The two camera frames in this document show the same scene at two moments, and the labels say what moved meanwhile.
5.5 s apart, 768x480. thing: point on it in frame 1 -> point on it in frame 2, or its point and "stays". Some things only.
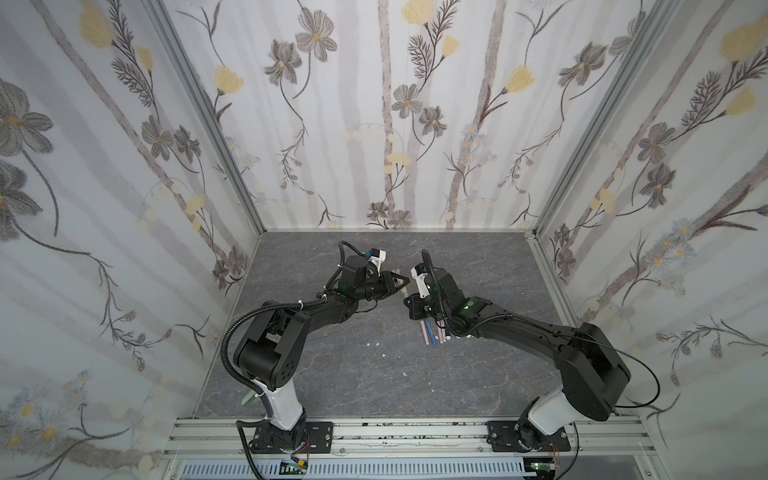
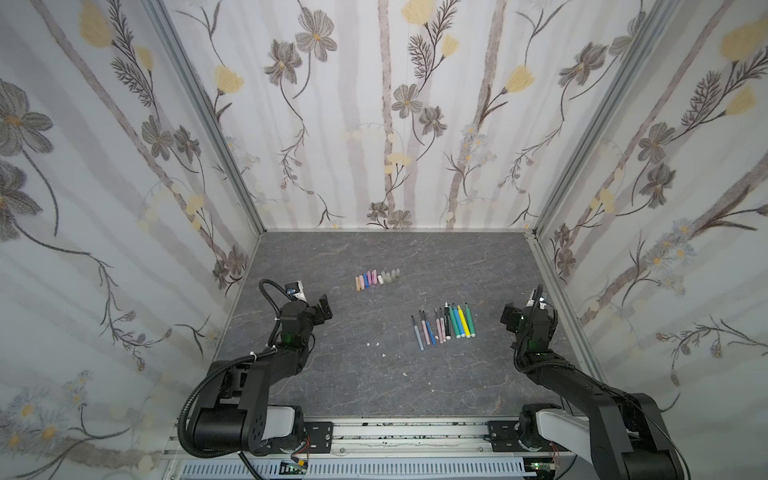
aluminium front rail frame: x=234 y=438 stays
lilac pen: x=424 y=332 stays
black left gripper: x=386 y=282 -> x=317 y=317
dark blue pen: x=431 y=334 stays
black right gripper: x=424 y=302 -> x=520 y=318
